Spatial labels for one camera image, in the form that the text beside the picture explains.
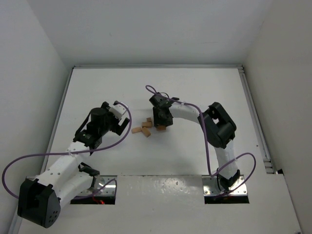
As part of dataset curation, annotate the wood block one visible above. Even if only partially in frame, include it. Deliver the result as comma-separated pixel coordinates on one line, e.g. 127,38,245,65
131,127,142,134

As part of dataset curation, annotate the wood block three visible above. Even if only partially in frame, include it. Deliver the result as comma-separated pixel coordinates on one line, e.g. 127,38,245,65
141,127,151,137

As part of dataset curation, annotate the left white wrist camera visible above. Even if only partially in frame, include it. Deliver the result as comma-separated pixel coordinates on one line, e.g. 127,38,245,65
109,101,128,120

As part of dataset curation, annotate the wood block four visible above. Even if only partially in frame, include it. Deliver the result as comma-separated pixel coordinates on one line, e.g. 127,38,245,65
156,125,166,131

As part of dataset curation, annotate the metal base plate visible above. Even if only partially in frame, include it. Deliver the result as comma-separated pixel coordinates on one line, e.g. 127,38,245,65
77,175,117,197
202,175,248,197

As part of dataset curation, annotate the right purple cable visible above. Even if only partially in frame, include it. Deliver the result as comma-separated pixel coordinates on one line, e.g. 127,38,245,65
145,85,257,196

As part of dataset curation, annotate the wood block two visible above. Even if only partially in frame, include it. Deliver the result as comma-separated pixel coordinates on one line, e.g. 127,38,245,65
141,122,153,128

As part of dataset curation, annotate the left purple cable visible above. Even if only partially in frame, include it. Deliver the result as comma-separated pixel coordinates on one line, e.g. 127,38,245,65
1,103,133,201

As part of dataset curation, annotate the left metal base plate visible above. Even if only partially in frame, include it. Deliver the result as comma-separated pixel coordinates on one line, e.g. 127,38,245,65
77,175,117,197

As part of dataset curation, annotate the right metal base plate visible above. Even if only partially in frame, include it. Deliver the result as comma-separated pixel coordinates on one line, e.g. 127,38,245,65
202,175,248,197

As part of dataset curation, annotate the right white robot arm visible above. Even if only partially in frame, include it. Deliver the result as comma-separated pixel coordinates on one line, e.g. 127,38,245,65
149,93,240,191

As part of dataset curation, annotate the purple cable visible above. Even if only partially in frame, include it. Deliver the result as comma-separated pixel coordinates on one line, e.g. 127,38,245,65
145,85,257,196
1,103,133,201

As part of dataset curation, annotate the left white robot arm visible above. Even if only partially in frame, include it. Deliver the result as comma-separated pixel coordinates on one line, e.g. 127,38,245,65
17,101,131,228

